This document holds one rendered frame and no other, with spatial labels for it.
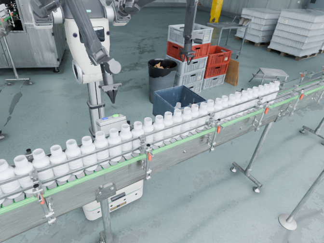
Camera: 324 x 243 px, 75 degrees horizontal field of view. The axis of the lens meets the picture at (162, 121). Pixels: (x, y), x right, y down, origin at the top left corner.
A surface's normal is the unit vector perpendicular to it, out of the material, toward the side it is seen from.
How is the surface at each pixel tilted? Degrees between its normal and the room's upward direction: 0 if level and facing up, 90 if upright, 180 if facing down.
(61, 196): 90
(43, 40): 90
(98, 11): 90
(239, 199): 0
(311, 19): 90
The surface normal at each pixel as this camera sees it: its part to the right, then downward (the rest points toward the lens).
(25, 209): 0.54, 0.52
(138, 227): 0.07, -0.82
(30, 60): 0.28, 0.57
